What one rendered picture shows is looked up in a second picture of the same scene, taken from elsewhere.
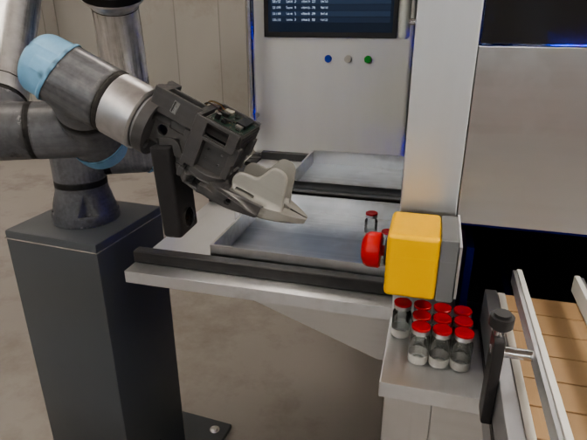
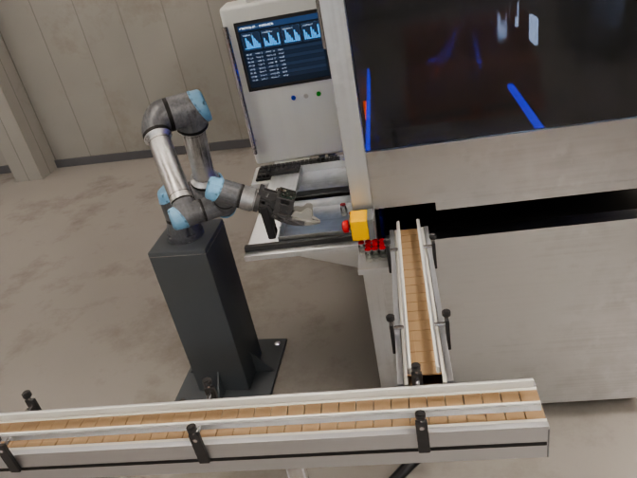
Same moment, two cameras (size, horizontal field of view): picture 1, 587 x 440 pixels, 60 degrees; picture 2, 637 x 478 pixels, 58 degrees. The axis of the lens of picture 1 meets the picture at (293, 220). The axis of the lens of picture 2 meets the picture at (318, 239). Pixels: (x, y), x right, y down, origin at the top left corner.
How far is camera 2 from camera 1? 1.24 m
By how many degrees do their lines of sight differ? 9
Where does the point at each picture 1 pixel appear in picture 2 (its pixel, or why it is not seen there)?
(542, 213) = (400, 200)
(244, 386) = (286, 316)
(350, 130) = (318, 137)
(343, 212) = (329, 204)
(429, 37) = (348, 153)
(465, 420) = not seen: hidden behind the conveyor
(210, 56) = (167, 58)
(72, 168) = not seen: hidden behind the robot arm
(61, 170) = not seen: hidden behind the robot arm
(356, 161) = (327, 166)
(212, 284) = (284, 252)
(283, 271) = (312, 241)
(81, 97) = (233, 198)
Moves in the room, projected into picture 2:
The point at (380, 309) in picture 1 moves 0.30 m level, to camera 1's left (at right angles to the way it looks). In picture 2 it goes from (354, 247) to (267, 267)
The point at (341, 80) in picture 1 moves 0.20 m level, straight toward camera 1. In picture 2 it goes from (304, 109) to (307, 122)
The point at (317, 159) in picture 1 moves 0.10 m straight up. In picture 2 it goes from (304, 170) to (300, 148)
